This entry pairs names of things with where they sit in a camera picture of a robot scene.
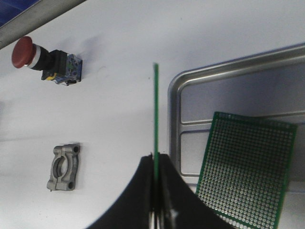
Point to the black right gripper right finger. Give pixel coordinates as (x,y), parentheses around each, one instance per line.
(179,207)

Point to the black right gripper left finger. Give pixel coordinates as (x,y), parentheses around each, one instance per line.
(132,208)

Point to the green board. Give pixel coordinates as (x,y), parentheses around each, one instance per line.
(156,132)
(244,174)

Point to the silver metal tray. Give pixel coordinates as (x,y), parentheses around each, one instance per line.
(269,85)

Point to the grey metal clamp block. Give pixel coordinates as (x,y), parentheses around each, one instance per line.
(64,168)

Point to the red emergency stop button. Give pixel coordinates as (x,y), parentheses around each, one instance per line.
(57,66)

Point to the blue plastic crate centre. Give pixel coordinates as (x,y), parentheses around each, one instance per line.
(10,9)

